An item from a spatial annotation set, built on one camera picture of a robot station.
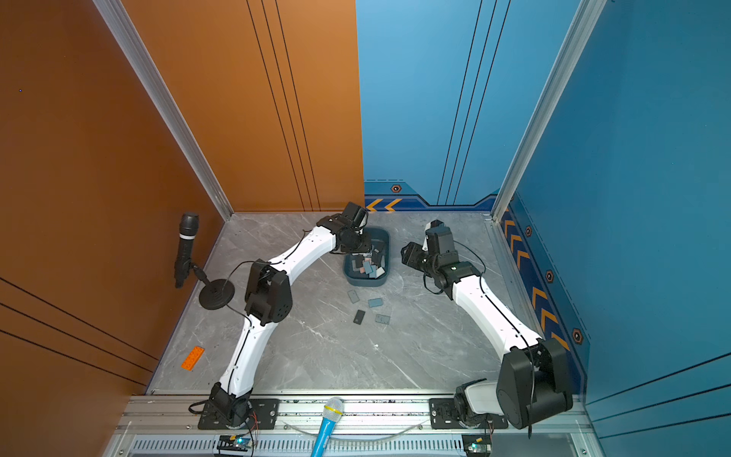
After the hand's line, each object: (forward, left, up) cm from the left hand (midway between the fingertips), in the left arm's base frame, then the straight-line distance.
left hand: (370, 242), depth 100 cm
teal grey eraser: (-26, -5, -7) cm, 27 cm away
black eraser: (-24, +3, -9) cm, 26 cm away
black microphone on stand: (-18, +51, -7) cm, 54 cm away
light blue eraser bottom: (-20, -1, -8) cm, 21 cm away
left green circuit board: (-58, +33, -10) cm, 67 cm away
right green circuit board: (-57, -28, -10) cm, 65 cm away
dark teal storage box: (+4, -3, -4) cm, 7 cm away
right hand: (-12, -12, +10) cm, 20 cm away
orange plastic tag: (-38, +51, -8) cm, 65 cm away
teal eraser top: (-9, -1, -6) cm, 11 cm away
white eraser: (-8, -3, -6) cm, 11 cm away
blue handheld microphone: (-52, +8, -5) cm, 53 cm away
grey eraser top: (-17, +6, -8) cm, 20 cm away
